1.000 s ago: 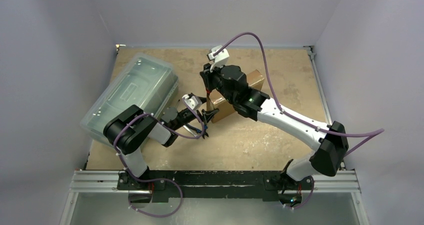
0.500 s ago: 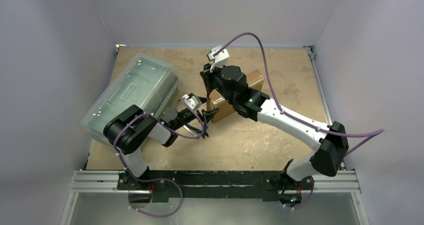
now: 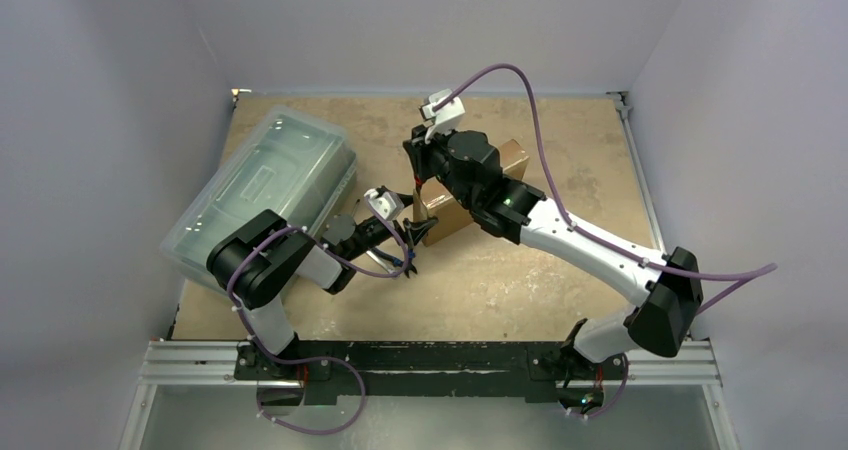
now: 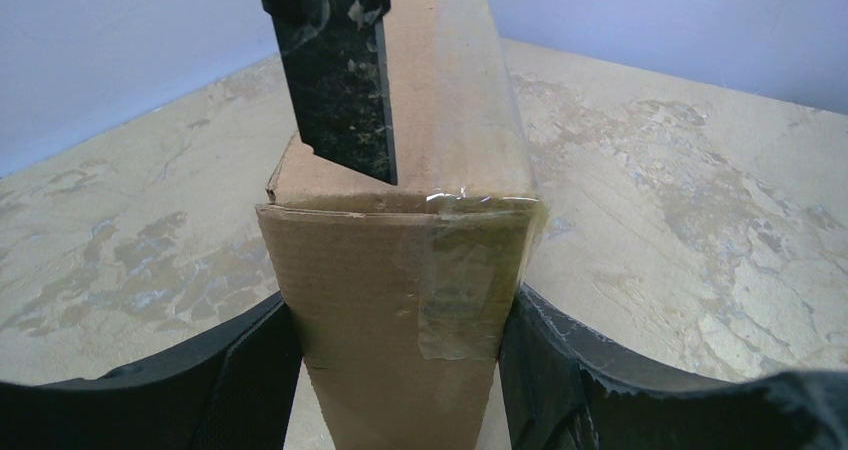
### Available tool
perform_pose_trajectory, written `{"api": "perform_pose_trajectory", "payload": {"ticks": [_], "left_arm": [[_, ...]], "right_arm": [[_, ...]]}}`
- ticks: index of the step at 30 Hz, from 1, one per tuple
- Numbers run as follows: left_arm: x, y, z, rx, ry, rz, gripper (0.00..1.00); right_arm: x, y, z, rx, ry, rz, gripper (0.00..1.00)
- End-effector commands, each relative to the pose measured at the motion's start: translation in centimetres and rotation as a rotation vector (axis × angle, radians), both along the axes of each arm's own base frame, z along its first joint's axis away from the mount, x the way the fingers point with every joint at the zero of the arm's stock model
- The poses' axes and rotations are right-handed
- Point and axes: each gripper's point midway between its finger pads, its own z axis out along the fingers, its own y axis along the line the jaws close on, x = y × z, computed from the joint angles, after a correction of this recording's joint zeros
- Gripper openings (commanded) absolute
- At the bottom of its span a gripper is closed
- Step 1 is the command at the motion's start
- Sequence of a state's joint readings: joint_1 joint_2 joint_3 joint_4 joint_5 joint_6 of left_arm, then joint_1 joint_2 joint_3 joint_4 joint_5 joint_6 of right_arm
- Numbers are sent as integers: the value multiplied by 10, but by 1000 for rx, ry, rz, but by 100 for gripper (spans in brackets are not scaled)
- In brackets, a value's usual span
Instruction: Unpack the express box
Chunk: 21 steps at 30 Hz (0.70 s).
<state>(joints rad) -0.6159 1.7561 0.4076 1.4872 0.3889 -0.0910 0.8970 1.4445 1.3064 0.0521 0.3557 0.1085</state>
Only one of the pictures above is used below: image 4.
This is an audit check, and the red utility knife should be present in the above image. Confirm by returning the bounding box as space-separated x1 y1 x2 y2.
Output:
261 0 398 185

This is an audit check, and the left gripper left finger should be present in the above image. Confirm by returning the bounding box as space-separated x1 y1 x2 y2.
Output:
1 293 302 449

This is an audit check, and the brown cardboard express box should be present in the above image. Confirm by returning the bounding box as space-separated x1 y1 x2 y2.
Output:
257 0 545 449

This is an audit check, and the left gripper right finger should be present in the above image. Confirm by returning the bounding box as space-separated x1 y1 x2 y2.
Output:
499 286 847 449

